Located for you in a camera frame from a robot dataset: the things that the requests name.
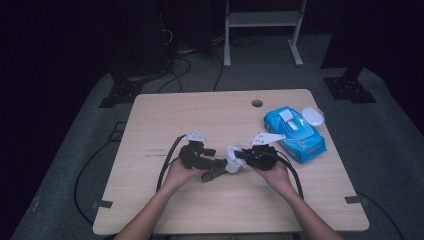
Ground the blue wet wipes pack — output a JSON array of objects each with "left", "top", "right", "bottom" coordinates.
[{"left": 263, "top": 105, "right": 328, "bottom": 164}]

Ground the right hand-held gripper black cable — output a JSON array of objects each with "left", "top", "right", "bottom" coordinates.
[{"left": 275, "top": 150, "right": 305, "bottom": 200}]

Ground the dark equipment cabinet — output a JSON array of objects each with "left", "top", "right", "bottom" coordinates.
[{"left": 109, "top": 0, "right": 178, "bottom": 78}]

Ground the grey tape strip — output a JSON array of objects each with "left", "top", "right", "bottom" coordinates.
[
  {"left": 344, "top": 195, "right": 369, "bottom": 205},
  {"left": 92, "top": 199, "right": 114, "bottom": 209}
]

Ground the white metal stand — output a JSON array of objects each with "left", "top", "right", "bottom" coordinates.
[{"left": 223, "top": 0, "right": 308, "bottom": 68}]

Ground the person's left hand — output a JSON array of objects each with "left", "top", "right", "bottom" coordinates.
[{"left": 163, "top": 158, "right": 205, "bottom": 193}]

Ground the left hand-held gripper black cable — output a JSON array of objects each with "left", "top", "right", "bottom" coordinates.
[{"left": 155, "top": 134, "right": 186, "bottom": 193}]

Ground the person's right hand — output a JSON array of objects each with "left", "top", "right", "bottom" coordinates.
[{"left": 255, "top": 159, "right": 293, "bottom": 199}]

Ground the hand-held gripper black cable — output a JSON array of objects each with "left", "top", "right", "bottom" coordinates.
[
  {"left": 155, "top": 134, "right": 186, "bottom": 193},
  {"left": 275, "top": 150, "right": 305, "bottom": 200}
]

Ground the black stand base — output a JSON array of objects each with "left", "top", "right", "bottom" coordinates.
[
  {"left": 323, "top": 66, "right": 378, "bottom": 104},
  {"left": 98, "top": 78, "right": 145, "bottom": 109}
]

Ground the white round pack lid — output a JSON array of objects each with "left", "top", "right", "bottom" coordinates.
[{"left": 301, "top": 105, "right": 326, "bottom": 127}]

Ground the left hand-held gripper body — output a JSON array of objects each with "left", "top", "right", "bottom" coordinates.
[{"left": 178, "top": 131, "right": 208, "bottom": 170}]

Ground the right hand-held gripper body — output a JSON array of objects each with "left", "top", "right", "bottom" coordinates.
[{"left": 247, "top": 132, "right": 287, "bottom": 172}]

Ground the black floor cable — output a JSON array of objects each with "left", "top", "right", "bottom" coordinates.
[
  {"left": 156, "top": 54, "right": 193, "bottom": 94},
  {"left": 73, "top": 141, "right": 116, "bottom": 226},
  {"left": 212, "top": 52, "right": 225, "bottom": 93},
  {"left": 354, "top": 190, "right": 406, "bottom": 240}
]

